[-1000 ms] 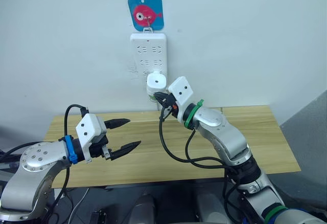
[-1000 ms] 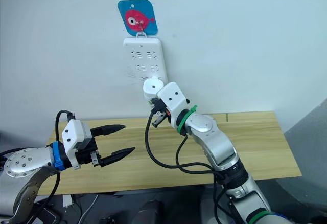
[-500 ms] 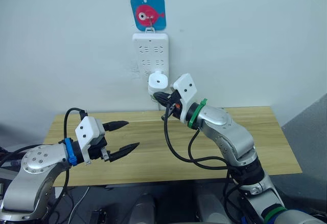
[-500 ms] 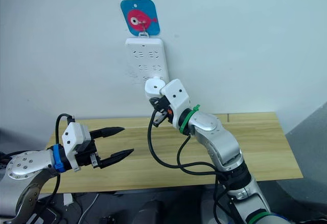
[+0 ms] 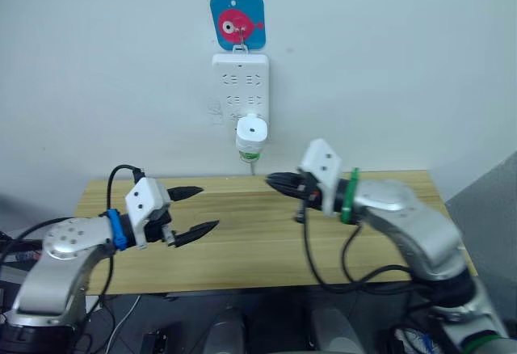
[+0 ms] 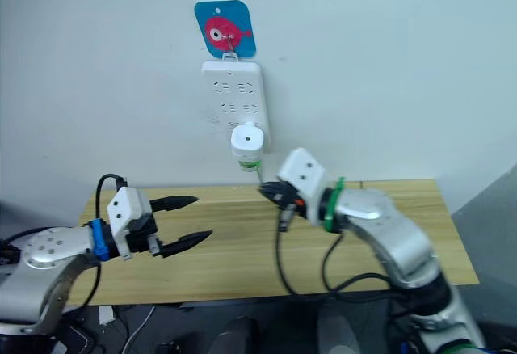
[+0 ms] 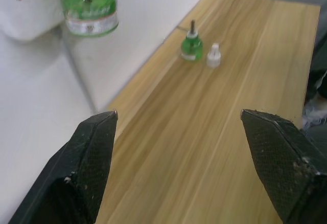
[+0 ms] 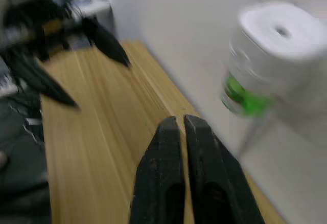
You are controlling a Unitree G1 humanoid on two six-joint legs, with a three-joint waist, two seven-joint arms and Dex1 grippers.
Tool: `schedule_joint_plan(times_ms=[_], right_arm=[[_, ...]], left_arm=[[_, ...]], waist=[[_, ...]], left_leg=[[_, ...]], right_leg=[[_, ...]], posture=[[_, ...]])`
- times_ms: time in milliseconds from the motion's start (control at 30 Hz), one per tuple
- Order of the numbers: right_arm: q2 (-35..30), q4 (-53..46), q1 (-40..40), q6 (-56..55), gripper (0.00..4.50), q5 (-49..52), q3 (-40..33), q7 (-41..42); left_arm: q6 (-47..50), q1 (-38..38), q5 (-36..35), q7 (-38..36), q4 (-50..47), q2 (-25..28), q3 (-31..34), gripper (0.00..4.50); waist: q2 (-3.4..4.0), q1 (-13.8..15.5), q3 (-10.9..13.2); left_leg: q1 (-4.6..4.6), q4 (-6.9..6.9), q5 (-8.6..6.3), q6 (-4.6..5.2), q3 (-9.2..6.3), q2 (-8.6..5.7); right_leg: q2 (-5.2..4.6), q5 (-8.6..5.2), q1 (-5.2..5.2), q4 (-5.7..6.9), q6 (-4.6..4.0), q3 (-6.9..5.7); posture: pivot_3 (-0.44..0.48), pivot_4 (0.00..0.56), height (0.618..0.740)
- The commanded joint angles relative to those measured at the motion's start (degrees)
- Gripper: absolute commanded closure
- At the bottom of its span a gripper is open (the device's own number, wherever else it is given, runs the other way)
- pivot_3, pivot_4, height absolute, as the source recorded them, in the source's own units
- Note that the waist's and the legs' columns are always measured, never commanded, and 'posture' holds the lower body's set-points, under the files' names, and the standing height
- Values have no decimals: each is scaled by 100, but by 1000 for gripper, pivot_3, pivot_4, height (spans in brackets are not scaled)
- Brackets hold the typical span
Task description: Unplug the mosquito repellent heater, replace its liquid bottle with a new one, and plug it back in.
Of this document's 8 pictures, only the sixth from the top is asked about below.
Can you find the green right wrist band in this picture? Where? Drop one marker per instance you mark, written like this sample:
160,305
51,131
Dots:
332,208

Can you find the metal wall hook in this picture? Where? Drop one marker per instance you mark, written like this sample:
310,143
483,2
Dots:
230,56

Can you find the blue left wrist band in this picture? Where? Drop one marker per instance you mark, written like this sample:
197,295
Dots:
99,241

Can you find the small white paper piece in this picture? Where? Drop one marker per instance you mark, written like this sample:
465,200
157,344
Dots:
106,314

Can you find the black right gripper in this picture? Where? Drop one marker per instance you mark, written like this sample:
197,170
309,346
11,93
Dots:
291,201

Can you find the blue fish wall hook plaque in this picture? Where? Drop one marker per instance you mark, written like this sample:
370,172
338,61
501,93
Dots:
238,14

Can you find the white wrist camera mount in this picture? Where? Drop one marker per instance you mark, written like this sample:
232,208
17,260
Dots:
301,172
125,204

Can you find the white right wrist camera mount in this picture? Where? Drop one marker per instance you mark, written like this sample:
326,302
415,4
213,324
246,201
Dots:
301,172

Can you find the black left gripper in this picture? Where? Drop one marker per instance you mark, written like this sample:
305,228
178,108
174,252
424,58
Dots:
141,237

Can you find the dark rounded shape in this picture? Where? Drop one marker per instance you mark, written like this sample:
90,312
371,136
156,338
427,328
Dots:
234,338

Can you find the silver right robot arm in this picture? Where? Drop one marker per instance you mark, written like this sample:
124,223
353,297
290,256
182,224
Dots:
396,233

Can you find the white mosquito repellent heater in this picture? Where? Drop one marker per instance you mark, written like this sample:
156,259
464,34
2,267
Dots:
246,148

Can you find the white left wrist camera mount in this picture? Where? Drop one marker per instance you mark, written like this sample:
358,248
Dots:
125,204

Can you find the white power strip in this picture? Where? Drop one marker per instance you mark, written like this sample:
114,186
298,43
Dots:
236,75

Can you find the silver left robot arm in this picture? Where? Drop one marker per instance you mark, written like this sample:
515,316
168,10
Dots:
44,253

